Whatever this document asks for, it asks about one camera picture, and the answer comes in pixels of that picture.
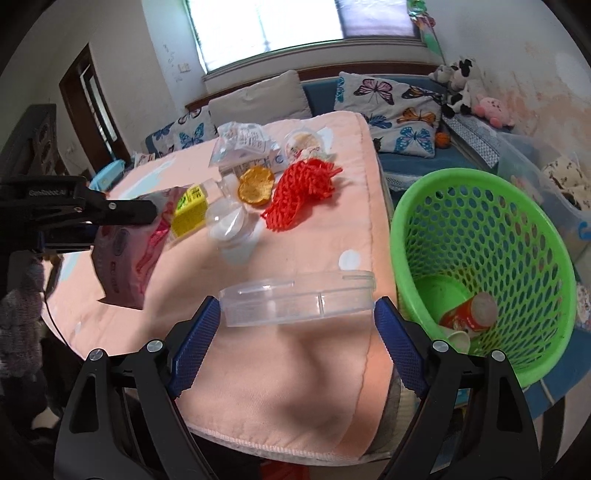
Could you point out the blue and white milk carton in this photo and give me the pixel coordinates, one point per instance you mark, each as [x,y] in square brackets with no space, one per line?
[258,164]

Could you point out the dark wooden door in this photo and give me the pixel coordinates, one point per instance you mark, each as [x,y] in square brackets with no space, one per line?
[76,101]

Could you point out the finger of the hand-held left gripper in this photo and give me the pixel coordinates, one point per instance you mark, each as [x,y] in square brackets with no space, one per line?
[124,211]

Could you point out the large butterfly print pillow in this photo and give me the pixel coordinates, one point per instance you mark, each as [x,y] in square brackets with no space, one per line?
[392,108]

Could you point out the black and white cow plush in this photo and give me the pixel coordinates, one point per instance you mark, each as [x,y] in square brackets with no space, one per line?
[461,90]

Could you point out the clear plastic cup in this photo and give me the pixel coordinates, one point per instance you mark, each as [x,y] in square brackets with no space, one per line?
[228,228]

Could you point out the clear plastic storage bin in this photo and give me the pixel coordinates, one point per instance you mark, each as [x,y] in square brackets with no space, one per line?
[521,161]

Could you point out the small white cup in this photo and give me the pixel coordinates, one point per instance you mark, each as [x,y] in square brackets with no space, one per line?
[458,340]

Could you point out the cream patterned cloth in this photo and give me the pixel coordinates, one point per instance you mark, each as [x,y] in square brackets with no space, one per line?
[568,177]

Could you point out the peach blanket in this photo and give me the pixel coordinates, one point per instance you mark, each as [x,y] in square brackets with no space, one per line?
[286,392]

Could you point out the beige pillow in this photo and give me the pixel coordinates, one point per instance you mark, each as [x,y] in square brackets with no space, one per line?
[258,101]

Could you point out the window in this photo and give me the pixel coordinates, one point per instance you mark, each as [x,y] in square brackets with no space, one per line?
[277,27]

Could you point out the blue sofa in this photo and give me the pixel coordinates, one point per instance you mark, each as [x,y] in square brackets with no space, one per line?
[415,166]

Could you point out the colourful hanging decoration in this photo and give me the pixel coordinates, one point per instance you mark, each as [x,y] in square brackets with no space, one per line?
[427,27]

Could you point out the grey and white plush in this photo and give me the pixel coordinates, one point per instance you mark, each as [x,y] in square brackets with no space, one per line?
[441,73]

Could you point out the pink plush toy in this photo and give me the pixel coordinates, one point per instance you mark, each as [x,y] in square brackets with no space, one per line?
[494,110]

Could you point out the green plastic basket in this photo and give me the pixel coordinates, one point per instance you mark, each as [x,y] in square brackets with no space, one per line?
[466,207]

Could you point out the grey patterned folded cloth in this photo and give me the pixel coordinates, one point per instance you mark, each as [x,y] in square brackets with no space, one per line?
[475,141]

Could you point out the round pudding cup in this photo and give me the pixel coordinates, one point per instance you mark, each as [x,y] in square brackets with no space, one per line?
[302,141]

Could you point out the orange round snack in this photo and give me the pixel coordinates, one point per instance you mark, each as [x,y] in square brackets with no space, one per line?
[255,187]

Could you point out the red paper cup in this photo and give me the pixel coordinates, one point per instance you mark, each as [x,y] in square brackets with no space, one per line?
[468,314]

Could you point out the clear plastic bag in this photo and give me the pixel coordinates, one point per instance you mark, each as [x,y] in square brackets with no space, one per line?
[244,138]

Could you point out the small orange ball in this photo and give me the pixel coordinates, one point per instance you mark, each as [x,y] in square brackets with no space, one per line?
[443,140]

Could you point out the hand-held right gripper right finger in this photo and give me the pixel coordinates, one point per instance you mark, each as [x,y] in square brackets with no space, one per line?
[397,341]

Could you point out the pink snack packet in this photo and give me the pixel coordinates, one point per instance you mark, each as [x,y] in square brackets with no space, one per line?
[120,272]

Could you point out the small butterfly print pillow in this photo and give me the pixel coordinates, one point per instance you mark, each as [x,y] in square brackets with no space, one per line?
[189,134]

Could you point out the clear round plastic container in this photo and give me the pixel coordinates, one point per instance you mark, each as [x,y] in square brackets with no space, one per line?
[295,300]

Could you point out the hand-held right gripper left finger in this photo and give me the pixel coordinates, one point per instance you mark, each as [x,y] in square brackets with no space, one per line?
[198,341]

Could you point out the red foam fruit net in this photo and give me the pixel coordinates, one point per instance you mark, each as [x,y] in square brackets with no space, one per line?
[295,189]

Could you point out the turquoise plastic box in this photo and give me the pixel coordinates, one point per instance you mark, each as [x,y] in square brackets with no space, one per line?
[108,175]

